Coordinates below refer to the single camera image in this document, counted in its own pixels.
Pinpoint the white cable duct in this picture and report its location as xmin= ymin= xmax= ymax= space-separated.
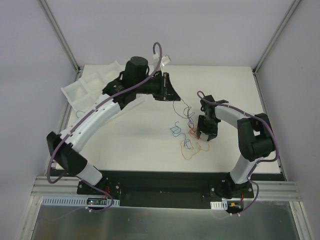
xmin=210 ymin=200 xmax=228 ymax=211
xmin=42 ymin=196 xmax=120 ymax=208

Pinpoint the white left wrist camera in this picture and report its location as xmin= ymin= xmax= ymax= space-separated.
xmin=153 ymin=54 xmax=171 ymax=68

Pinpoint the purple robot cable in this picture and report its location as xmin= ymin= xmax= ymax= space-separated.
xmin=196 ymin=90 xmax=280 ymax=181
xmin=46 ymin=42 xmax=165 ymax=185

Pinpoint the white foam compartment tray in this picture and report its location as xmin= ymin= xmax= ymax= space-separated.
xmin=61 ymin=61 xmax=124 ymax=114

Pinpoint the aluminium front rail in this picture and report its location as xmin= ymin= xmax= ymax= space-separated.
xmin=31 ymin=176 xmax=302 ymax=202

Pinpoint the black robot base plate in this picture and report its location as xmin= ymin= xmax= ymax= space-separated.
xmin=76 ymin=169 xmax=259 ymax=210

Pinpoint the left white cable duct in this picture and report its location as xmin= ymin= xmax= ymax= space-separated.
xmin=42 ymin=196 xmax=120 ymax=208

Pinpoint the aluminium frame post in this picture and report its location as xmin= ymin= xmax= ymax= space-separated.
xmin=251 ymin=0 xmax=303 ymax=75
xmin=37 ymin=0 xmax=81 ymax=74

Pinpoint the left aluminium frame post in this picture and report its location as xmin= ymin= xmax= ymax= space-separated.
xmin=37 ymin=0 xmax=81 ymax=74

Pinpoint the right aluminium frame post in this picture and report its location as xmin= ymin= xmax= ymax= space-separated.
xmin=251 ymin=0 xmax=303 ymax=75

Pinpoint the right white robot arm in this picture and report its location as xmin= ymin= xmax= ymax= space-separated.
xmin=196 ymin=91 xmax=279 ymax=198

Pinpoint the purple thin wire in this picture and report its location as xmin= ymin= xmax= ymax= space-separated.
xmin=172 ymin=99 xmax=196 ymax=126

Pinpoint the right white cable duct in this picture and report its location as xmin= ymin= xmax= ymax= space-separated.
xmin=210 ymin=200 xmax=228 ymax=211

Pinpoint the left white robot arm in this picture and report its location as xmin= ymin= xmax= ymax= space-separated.
xmin=46 ymin=54 xmax=181 ymax=195

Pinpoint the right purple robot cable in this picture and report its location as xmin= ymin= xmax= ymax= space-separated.
xmin=196 ymin=90 xmax=280 ymax=181

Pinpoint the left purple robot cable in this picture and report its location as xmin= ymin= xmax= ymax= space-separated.
xmin=46 ymin=42 xmax=165 ymax=185

